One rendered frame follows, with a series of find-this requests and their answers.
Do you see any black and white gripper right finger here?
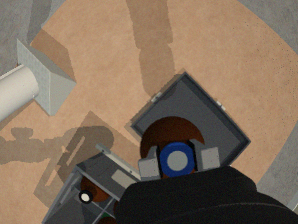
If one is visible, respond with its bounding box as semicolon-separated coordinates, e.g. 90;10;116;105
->
187;139;220;172

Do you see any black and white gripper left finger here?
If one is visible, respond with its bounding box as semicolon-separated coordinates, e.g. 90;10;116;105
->
137;145;163;182

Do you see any brown bottle with blue cap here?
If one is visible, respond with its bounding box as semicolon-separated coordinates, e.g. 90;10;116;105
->
140;116;205;179

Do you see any grey bottle crate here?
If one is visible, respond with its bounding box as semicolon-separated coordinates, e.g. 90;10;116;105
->
41;152;141;224

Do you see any light grey flat bar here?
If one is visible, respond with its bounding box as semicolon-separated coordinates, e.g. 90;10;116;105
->
95;92;226;181

